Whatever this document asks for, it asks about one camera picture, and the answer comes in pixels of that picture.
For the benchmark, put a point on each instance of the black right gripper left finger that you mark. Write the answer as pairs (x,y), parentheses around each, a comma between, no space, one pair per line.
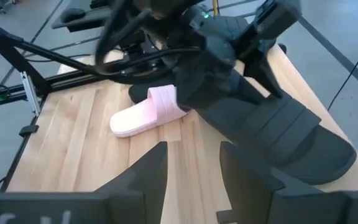
(145,193)

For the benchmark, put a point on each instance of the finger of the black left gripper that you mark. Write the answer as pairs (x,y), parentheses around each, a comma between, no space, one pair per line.
(272,21)

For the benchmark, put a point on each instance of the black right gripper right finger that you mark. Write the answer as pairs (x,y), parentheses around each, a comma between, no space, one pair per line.
(244,193)

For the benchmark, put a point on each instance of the pink rubber slide sandal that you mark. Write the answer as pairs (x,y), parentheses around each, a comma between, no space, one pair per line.
(141,115)

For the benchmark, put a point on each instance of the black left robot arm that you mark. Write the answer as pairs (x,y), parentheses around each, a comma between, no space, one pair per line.
(160,25)

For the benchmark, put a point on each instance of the black table clamp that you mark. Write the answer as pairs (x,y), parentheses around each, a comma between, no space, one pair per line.
(28,130)

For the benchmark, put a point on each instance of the dark grey side table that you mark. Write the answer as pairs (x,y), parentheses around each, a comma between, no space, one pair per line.
(82,23)

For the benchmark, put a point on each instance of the silver metal bracket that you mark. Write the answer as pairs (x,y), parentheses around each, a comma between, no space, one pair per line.
(30,93)

